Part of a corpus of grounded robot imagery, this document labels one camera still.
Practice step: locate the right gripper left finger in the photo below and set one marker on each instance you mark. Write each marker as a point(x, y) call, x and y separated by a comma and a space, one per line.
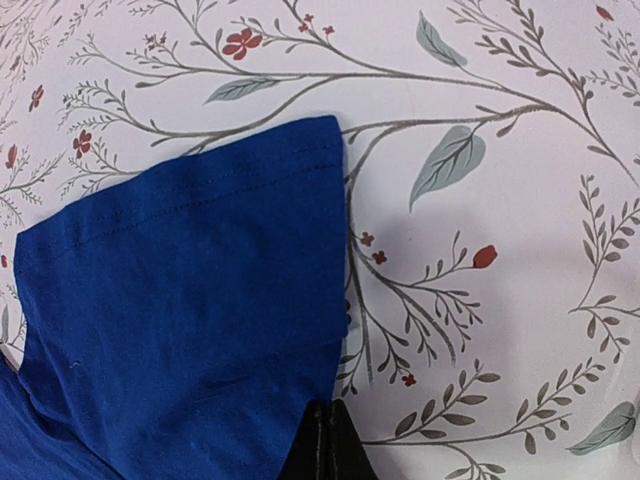
point(307, 457)

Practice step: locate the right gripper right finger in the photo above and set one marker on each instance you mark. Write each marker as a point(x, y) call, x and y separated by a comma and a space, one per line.
point(347, 458)

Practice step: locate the blue t-shirt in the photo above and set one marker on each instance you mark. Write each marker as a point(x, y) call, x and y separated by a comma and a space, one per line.
point(179, 323)

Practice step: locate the floral tablecloth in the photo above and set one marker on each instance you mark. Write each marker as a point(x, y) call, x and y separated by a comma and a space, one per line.
point(491, 185)

